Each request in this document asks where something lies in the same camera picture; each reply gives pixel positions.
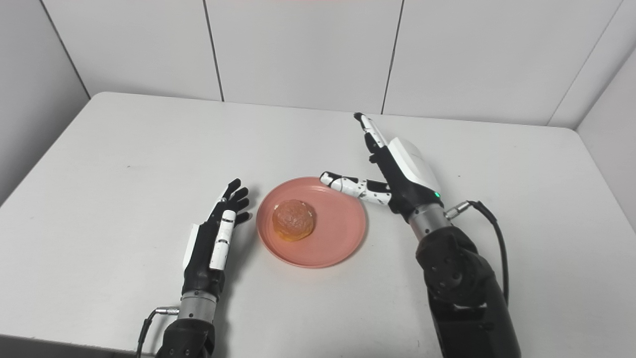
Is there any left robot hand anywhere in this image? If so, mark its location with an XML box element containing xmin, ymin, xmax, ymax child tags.
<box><xmin>182</xmin><ymin>178</ymin><xmax>251</xmax><ymax>302</ymax></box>

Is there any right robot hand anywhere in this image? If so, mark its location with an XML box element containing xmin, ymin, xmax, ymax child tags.
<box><xmin>319</xmin><ymin>112</ymin><xmax>445</xmax><ymax>222</ymax></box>

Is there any cream puff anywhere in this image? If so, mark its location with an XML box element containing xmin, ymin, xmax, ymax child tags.
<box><xmin>273</xmin><ymin>199</ymin><xmax>316</xmax><ymax>242</ymax></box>

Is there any pink plate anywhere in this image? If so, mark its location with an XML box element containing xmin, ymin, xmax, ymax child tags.
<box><xmin>256</xmin><ymin>177</ymin><xmax>368</xmax><ymax>269</ymax></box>

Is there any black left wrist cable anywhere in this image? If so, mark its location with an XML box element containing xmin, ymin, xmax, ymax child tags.
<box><xmin>135</xmin><ymin>307</ymin><xmax>180</xmax><ymax>358</ymax></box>

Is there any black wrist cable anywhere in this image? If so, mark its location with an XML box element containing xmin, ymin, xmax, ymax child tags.
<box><xmin>444</xmin><ymin>200</ymin><xmax>510</xmax><ymax>305</ymax></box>
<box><xmin>135</xmin><ymin>307</ymin><xmax>180</xmax><ymax>358</ymax></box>

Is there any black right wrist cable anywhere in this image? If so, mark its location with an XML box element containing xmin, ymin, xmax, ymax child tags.
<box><xmin>444</xmin><ymin>200</ymin><xmax>510</xmax><ymax>305</ymax></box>

